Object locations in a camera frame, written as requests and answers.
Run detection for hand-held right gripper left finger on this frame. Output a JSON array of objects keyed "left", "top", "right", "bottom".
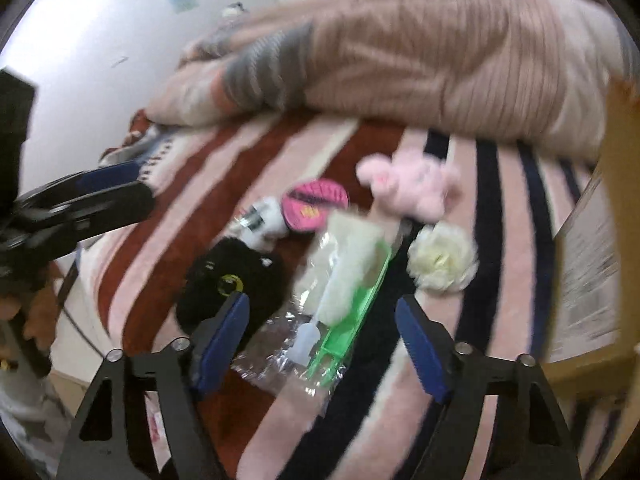
[{"left": 56, "top": 291, "right": 251, "bottom": 480}]

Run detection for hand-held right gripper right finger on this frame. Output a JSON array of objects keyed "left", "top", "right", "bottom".
[{"left": 395, "top": 294, "right": 583, "bottom": 480}]

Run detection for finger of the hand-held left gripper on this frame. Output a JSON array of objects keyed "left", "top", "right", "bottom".
[
  {"left": 22, "top": 161, "right": 142, "bottom": 211},
  {"left": 10, "top": 182, "right": 156, "bottom": 256}
]

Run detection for black plush toy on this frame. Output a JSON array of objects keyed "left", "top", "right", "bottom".
[{"left": 172, "top": 236, "right": 289, "bottom": 356}]

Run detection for striped pink blanket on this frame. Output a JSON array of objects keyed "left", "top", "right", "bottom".
[{"left": 95, "top": 110, "right": 601, "bottom": 480}]

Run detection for cream fabric flower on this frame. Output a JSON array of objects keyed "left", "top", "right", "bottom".
[{"left": 406, "top": 222, "right": 480, "bottom": 295}]

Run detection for white fluffy duster in packaging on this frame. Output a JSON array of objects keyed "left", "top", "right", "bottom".
[{"left": 230, "top": 208, "right": 407, "bottom": 408}]

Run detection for small white plush toy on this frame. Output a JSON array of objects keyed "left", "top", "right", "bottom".
[{"left": 235, "top": 196, "right": 291, "bottom": 251}]

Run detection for pink plush bunny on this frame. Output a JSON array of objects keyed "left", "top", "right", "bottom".
[{"left": 356, "top": 152, "right": 463, "bottom": 222}]

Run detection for beige striped comforter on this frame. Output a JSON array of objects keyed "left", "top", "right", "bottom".
[{"left": 145, "top": 0, "right": 626, "bottom": 163}]

